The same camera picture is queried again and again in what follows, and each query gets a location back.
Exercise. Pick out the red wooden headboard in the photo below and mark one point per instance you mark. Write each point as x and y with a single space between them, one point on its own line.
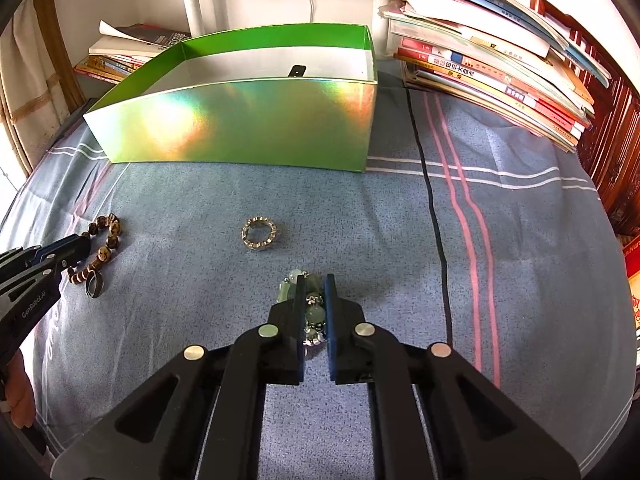
620 150

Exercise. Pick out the black wristwatch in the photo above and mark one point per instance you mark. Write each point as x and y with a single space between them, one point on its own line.
298 71

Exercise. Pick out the stack of books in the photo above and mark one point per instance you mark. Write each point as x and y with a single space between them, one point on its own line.
475 75
125 40

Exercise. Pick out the shiny green cardboard box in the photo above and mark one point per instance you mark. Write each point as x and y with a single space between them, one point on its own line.
225 125

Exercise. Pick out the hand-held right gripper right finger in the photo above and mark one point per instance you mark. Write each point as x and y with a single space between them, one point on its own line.
330 340

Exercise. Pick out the red and yellow bag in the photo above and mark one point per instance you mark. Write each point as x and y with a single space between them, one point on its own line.
632 310

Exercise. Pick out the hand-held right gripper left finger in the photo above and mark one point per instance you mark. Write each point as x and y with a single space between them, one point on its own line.
299 340

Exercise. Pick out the person's left hand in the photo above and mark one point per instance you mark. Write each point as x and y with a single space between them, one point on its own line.
20 390

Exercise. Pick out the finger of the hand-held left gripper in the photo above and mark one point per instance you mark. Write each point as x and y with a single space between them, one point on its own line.
60 265
70 244

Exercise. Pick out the beige curtain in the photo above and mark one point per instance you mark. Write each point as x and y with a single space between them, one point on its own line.
30 85

